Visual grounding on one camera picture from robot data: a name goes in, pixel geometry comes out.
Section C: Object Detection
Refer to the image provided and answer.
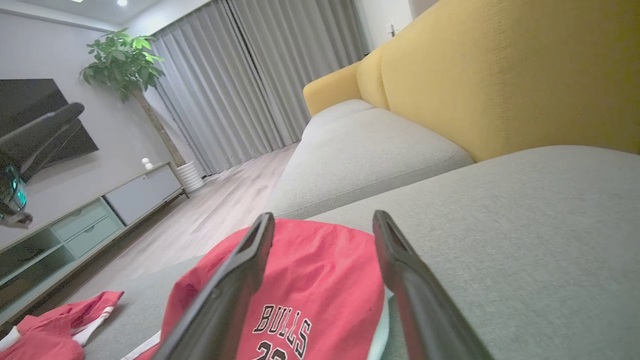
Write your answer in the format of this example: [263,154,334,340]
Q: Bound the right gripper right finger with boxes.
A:
[372,210,493,360]

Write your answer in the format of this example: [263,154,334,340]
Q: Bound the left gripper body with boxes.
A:
[0,162,34,229]

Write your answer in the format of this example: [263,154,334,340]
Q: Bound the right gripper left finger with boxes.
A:
[152,212,276,360]

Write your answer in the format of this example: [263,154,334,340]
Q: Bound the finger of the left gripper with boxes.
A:
[20,120,82,181]
[0,102,85,156]

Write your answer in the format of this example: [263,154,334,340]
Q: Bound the red Bulls basketball shorts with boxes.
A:
[122,218,393,360]

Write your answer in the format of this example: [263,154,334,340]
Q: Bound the red white basketball jersey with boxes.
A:
[0,291,124,360]

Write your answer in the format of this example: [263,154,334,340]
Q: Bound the black flat screen television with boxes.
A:
[0,78,99,171]

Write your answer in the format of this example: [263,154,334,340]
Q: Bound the green leafy indoor tree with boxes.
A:
[79,28,187,168]

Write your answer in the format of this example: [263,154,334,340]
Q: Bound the long low TV cabinet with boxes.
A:
[0,161,190,326]

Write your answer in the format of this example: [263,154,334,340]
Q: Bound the white ribbed plant pot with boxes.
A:
[176,160,206,194]

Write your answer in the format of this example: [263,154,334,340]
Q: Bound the grey pleated curtain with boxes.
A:
[227,0,371,141]
[150,0,301,176]

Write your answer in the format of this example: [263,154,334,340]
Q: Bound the yellow sofa backrest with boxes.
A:
[302,0,640,162]

